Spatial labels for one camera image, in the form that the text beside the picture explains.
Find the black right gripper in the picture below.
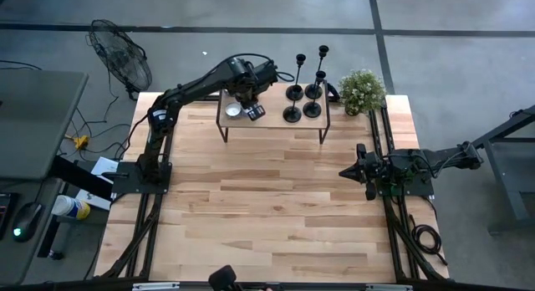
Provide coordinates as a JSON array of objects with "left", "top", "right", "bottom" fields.
[{"left": 339, "top": 143, "right": 388, "bottom": 202}]

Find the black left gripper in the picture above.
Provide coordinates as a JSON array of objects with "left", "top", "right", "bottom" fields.
[{"left": 236, "top": 82, "right": 267, "bottom": 121}]

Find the purple patterned candle bowl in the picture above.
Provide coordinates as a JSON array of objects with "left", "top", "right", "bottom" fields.
[{"left": 224, "top": 101, "right": 243, "bottom": 119}]

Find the black metal candlestick holder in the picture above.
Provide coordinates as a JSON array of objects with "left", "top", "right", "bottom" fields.
[
  {"left": 282, "top": 73, "right": 303, "bottom": 124},
  {"left": 285, "top": 53, "right": 308, "bottom": 102},
  {"left": 302, "top": 69, "right": 328, "bottom": 120},
  {"left": 303, "top": 44, "right": 330, "bottom": 100}
]

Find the wooden shelf with black legs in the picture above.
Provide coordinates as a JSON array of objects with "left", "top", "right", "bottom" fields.
[{"left": 215, "top": 82, "right": 332, "bottom": 145}]

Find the green potted plant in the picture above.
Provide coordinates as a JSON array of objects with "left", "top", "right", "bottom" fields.
[{"left": 337, "top": 69, "right": 388, "bottom": 117}]

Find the silver aluminium bar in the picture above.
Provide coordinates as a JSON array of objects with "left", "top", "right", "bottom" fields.
[
  {"left": 366, "top": 283, "right": 414, "bottom": 291},
  {"left": 132, "top": 282, "right": 181, "bottom": 291}
]

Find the black floor fan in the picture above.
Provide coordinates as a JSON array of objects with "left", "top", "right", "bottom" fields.
[{"left": 86, "top": 18, "right": 154, "bottom": 100}]

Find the dark steel table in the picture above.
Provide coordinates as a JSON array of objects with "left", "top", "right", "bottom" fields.
[{"left": 471, "top": 105, "right": 535, "bottom": 236}]

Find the white paper box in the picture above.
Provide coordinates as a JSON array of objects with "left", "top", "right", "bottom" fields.
[{"left": 89, "top": 156, "right": 120, "bottom": 177}]

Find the yellow power plug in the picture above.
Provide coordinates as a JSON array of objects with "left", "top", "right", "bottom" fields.
[{"left": 64, "top": 134, "right": 91, "bottom": 151}]

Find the white paper sheet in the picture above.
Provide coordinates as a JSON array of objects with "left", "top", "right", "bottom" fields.
[{"left": 74, "top": 188, "right": 113, "bottom": 212}]

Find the black metal bar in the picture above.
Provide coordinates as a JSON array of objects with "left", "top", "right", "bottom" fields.
[{"left": 48, "top": 155, "right": 130, "bottom": 202}]

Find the white wipes canister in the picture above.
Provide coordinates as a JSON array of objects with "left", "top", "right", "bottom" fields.
[{"left": 50, "top": 194, "right": 92, "bottom": 221}]

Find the grey desk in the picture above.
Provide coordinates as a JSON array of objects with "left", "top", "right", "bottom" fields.
[{"left": 0, "top": 69, "right": 89, "bottom": 286}]

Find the black computer mouse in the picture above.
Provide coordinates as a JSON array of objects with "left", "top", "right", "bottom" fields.
[{"left": 11, "top": 202, "right": 43, "bottom": 244}]

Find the black keyboard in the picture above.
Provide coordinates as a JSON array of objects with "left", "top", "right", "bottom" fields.
[{"left": 0, "top": 192, "right": 18, "bottom": 241}]

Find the black coiled cable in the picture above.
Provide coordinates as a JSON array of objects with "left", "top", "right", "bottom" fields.
[{"left": 410, "top": 215, "right": 449, "bottom": 267}]

